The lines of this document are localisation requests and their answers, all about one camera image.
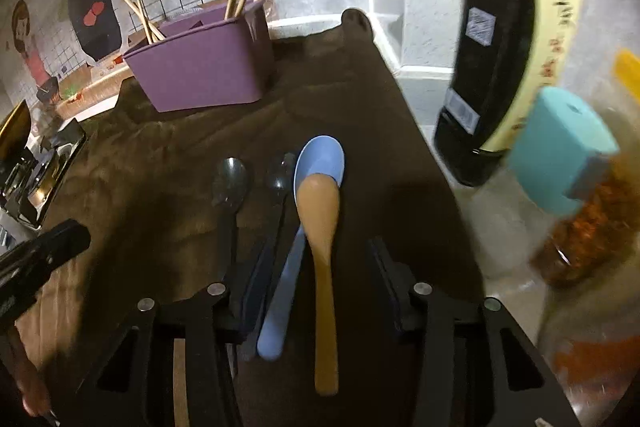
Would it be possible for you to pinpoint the person's left forearm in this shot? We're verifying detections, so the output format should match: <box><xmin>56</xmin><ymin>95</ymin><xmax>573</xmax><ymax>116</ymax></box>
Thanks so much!
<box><xmin>7</xmin><ymin>327</ymin><xmax>53</xmax><ymax>418</ymax></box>

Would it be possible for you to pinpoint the black plastic spoon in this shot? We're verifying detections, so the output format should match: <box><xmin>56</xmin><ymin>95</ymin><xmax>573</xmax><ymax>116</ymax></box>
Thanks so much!
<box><xmin>240</xmin><ymin>152</ymin><xmax>299</xmax><ymax>362</ymax></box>
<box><xmin>212</xmin><ymin>157</ymin><xmax>251</xmax><ymax>290</ymax></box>

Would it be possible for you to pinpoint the black pot with yellow handles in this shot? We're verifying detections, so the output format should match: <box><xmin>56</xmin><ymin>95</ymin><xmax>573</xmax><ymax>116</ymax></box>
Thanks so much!
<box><xmin>0</xmin><ymin>99</ymin><xmax>33</xmax><ymax>162</ymax></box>

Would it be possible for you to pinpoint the wooden spoon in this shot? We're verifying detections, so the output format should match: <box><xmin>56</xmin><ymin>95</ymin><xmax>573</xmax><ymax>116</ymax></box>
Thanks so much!
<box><xmin>296</xmin><ymin>173</ymin><xmax>342</xmax><ymax>396</ymax></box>

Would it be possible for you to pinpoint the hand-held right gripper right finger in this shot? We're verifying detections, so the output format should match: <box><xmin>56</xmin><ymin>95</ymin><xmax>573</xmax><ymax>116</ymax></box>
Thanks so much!
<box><xmin>367</xmin><ymin>237</ymin><xmax>583</xmax><ymax>427</ymax></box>

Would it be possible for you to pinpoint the teal cap salt shaker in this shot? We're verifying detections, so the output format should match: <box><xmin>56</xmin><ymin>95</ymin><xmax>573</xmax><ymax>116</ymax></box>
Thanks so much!
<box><xmin>465</xmin><ymin>87</ymin><xmax>621</xmax><ymax>278</ymax></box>

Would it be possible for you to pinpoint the yellow lid chilli jar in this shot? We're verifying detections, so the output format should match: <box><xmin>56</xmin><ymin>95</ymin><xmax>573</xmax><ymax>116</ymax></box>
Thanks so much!
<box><xmin>530</xmin><ymin>49</ymin><xmax>640</xmax><ymax>290</ymax></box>

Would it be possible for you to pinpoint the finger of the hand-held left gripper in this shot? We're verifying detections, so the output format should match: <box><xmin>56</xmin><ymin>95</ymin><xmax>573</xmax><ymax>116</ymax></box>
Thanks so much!
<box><xmin>0</xmin><ymin>219</ymin><xmax>92</xmax><ymax>295</ymax></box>

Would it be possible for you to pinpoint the purple utensil holder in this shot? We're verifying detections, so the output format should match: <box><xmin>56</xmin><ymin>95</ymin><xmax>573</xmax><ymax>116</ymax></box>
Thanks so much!
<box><xmin>122</xmin><ymin>0</ymin><xmax>275</xmax><ymax>114</ymax></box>

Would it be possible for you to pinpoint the blue plastic spoon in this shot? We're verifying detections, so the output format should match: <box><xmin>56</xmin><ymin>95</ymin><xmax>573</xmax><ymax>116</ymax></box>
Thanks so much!
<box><xmin>256</xmin><ymin>135</ymin><xmax>346</xmax><ymax>362</ymax></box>

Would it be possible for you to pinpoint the brown cloth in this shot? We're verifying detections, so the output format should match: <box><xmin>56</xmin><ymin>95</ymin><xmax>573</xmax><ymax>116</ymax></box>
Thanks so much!
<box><xmin>15</xmin><ymin>7</ymin><xmax>486</xmax><ymax>427</ymax></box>

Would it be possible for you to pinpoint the dark soy sauce bottle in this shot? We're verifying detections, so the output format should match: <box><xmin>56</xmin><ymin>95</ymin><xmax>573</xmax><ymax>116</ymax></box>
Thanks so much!
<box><xmin>432</xmin><ymin>0</ymin><xmax>591</xmax><ymax>188</ymax></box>

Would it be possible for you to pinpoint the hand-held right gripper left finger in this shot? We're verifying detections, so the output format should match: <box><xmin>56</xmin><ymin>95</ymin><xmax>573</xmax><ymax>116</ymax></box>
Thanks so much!
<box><xmin>75</xmin><ymin>237</ymin><xmax>266</xmax><ymax>427</ymax></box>

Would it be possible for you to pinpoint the black gas stove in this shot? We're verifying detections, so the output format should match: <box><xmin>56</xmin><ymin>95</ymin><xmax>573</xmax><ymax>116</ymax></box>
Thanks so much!
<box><xmin>0</xmin><ymin>117</ymin><xmax>88</xmax><ymax>230</ymax></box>

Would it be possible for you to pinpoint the orange cap plastic bottle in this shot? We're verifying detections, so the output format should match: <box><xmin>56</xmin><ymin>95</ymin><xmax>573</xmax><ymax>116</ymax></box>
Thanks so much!
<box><xmin>535</xmin><ymin>287</ymin><xmax>640</xmax><ymax>427</ymax></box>

